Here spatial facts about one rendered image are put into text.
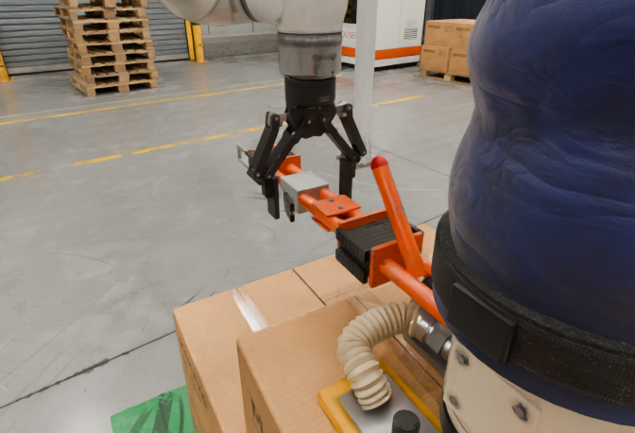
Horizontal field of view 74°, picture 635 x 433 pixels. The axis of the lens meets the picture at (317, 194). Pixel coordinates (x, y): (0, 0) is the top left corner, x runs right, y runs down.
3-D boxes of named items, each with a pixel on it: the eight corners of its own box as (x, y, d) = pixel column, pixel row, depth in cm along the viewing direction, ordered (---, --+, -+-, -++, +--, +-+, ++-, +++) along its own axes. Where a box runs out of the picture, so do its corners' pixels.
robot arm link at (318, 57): (355, 33, 57) (353, 78, 60) (321, 28, 64) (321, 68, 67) (296, 37, 53) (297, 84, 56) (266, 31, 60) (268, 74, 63)
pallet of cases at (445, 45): (513, 79, 714) (525, 22, 674) (476, 87, 660) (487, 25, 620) (454, 70, 802) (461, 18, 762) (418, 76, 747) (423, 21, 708)
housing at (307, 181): (331, 206, 75) (331, 182, 73) (297, 215, 72) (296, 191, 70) (311, 191, 80) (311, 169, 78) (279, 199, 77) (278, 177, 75)
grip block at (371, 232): (424, 268, 58) (429, 231, 56) (366, 291, 54) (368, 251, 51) (386, 240, 65) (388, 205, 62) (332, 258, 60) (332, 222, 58)
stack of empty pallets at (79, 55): (163, 87, 662) (148, -6, 604) (85, 96, 603) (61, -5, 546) (139, 75, 755) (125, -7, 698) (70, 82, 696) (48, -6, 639)
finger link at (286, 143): (315, 121, 63) (309, 116, 62) (271, 183, 63) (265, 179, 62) (302, 115, 66) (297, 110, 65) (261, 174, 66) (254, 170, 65)
